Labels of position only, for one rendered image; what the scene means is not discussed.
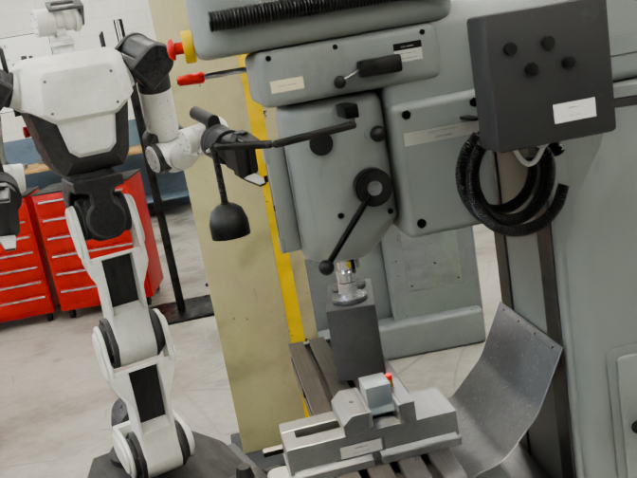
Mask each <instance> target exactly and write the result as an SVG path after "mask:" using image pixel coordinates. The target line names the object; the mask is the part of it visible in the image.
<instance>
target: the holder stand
mask: <svg viewBox="0 0 637 478"><path fill-rule="evenodd" d="M356 283H357V289H358V295H356V296H354V297H352V298H340V297H339V291H338V285H337V281H336V282H334V283H333V284H332V285H327V298H326V315H327V320H328V325H329V331H330V337H331V342H332V347H333V353H334V358H335V364H336V369H337V379H338V381H339V382H340V381H346V380H353V379H358V378H359V377H365V376H370V375H374V374H378V373H383V374H384V375H385V374H386V368H385V362H384V356H383V350H382V344H381V339H380V332H379V326H378V320H377V315H376V308H375V302H374V296H373V286H372V280H371V279H370V278H369V279H362V278H356Z"/></svg>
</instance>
